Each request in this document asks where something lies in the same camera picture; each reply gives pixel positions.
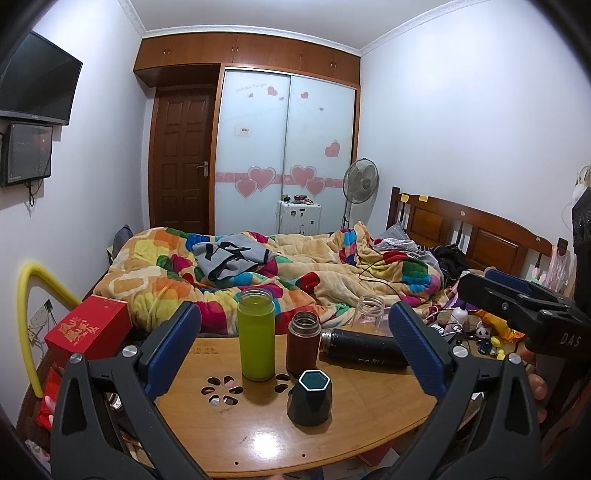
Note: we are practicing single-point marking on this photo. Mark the white suitcase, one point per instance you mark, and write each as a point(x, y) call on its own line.
point(298, 219)

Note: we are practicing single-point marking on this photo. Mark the clear plastic jar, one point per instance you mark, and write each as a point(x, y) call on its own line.
point(369, 316)

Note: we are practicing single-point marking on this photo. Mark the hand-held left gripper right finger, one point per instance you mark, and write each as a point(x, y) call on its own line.
point(413, 351)

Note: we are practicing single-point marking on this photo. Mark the grey garment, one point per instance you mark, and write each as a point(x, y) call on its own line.
point(231, 256)

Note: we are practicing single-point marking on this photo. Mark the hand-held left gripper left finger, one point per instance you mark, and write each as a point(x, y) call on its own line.
point(178, 342)

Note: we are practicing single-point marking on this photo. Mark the black wall television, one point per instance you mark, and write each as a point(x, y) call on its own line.
point(39, 81)

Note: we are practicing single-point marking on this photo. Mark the red cloth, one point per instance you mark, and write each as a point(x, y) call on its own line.
point(45, 413)

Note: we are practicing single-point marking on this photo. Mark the wooden bed headboard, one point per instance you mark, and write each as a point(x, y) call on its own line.
point(489, 240)

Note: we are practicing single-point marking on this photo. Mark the black thermos bottle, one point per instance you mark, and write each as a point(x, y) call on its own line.
point(364, 350)

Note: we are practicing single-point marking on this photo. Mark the black clothing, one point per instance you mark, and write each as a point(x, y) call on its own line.
point(450, 261)

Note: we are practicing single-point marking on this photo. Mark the brown wooden door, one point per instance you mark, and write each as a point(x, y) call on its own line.
point(182, 157)

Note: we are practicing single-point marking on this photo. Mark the small white bottle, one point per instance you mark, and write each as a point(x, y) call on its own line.
point(459, 318)

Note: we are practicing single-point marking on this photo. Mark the red gift box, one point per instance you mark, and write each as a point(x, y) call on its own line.
point(87, 325)

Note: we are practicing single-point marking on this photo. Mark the dark chair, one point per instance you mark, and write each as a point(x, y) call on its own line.
point(121, 237)

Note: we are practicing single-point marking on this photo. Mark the orange bag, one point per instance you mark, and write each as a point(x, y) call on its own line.
point(501, 327)

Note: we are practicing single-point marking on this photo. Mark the brown thermos cup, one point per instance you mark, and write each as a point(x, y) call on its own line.
point(303, 346)

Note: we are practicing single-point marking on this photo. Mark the green bottle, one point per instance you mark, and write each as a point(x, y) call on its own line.
point(256, 337)

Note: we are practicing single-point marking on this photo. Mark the colourful printed blanket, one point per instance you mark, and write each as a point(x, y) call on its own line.
point(152, 272)

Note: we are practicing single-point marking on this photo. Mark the white wall socket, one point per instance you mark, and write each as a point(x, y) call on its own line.
point(40, 318)

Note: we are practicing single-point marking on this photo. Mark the person's right hand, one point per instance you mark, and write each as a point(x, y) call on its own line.
point(538, 388)

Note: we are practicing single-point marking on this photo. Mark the yellow foam tube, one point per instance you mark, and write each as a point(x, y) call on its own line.
point(27, 323)

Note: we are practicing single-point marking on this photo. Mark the standing fan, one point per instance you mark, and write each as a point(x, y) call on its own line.
point(361, 180)

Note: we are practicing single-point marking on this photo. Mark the small football toy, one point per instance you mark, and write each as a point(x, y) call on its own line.
point(482, 333)

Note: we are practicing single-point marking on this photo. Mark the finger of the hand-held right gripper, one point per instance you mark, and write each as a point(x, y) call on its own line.
point(508, 279)
point(489, 300)

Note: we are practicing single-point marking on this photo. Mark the grey striped pillow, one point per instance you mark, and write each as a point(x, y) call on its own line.
point(397, 235)

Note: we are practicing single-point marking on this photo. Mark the small black monitor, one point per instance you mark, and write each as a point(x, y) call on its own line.
point(25, 152)

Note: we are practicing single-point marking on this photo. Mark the brown overhead cabinet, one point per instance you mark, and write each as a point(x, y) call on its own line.
point(249, 50)

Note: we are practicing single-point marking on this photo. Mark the dark green hexagonal cup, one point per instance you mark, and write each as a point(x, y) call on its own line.
point(308, 398)

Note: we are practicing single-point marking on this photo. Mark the heart-print sliding wardrobe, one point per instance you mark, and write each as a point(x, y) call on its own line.
point(286, 138)

